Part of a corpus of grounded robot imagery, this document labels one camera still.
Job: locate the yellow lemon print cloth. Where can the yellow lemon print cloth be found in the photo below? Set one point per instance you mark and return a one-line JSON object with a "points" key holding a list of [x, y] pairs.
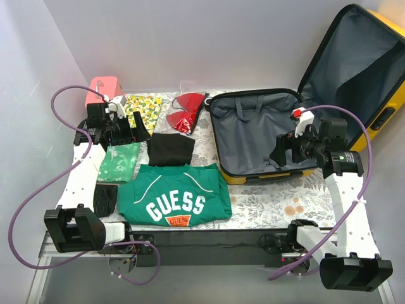
{"points": [[149, 108]]}

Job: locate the green GUESS t-shirt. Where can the green GUESS t-shirt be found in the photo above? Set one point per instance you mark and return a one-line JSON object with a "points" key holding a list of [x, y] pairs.
{"points": [[184, 196]]}

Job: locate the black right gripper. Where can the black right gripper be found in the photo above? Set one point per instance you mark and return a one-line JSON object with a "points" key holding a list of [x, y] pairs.
{"points": [[283, 147]]}

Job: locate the black folded garment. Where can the black folded garment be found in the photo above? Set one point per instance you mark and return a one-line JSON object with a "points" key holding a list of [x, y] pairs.
{"points": [[169, 150]]}

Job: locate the aluminium frame rail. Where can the aluminium frame rail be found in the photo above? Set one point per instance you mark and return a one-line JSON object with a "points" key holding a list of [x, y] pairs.
{"points": [[140, 253]]}

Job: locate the floral table cloth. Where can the floral table cloth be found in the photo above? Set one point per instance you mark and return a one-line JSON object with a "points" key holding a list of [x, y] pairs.
{"points": [[254, 206]]}

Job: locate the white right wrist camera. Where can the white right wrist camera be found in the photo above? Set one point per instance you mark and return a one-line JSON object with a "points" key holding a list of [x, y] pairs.
{"points": [[303, 118]]}

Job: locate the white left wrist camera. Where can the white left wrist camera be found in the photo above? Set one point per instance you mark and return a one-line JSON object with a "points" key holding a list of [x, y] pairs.
{"points": [[116, 108]]}

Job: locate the black striped folded cloth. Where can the black striped folded cloth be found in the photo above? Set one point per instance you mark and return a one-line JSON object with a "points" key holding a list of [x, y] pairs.
{"points": [[104, 201]]}

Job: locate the red bikini top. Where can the red bikini top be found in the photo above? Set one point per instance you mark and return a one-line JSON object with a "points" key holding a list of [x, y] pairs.
{"points": [[187, 110]]}

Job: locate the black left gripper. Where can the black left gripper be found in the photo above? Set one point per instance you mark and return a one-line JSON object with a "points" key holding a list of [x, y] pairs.
{"points": [[125, 132]]}

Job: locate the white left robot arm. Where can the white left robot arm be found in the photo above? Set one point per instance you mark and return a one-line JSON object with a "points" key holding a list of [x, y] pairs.
{"points": [[105, 154]]}

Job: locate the green tie-dye shirt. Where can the green tie-dye shirt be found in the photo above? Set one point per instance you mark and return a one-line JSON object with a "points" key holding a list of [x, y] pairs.
{"points": [[119, 164]]}

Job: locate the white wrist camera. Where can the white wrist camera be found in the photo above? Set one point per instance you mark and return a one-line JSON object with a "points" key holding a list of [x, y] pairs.
{"points": [[116, 108], [303, 118]]}

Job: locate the yellow hard-shell suitcase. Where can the yellow hard-shell suitcase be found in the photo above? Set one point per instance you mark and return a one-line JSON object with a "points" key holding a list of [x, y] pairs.
{"points": [[357, 73]]}

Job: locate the pink vanity case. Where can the pink vanity case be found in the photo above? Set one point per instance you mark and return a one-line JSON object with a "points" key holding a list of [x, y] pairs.
{"points": [[107, 85]]}

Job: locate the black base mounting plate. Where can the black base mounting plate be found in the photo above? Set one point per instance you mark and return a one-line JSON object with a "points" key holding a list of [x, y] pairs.
{"points": [[267, 247]]}

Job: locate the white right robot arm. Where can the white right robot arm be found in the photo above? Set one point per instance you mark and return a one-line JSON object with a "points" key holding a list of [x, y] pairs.
{"points": [[347, 256]]}

